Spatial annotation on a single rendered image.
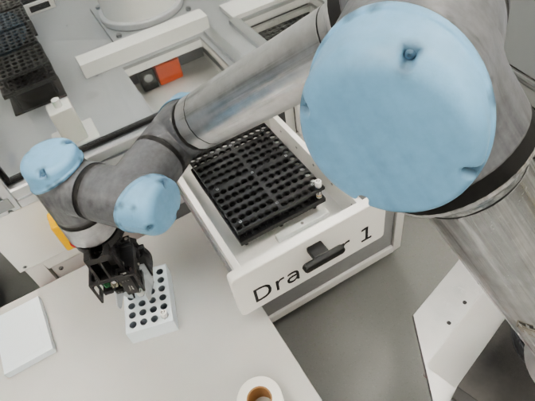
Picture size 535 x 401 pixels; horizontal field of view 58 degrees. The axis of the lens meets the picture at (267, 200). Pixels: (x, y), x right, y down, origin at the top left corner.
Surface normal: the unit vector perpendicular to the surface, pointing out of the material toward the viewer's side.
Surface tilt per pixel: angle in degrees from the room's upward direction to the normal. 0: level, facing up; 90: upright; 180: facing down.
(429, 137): 84
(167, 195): 90
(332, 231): 90
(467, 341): 0
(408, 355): 0
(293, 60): 66
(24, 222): 90
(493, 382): 3
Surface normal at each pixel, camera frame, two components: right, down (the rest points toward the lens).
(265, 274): 0.49, 0.62
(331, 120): -0.44, 0.64
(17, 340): -0.13, -0.65
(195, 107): -0.71, 0.06
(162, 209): 0.92, 0.20
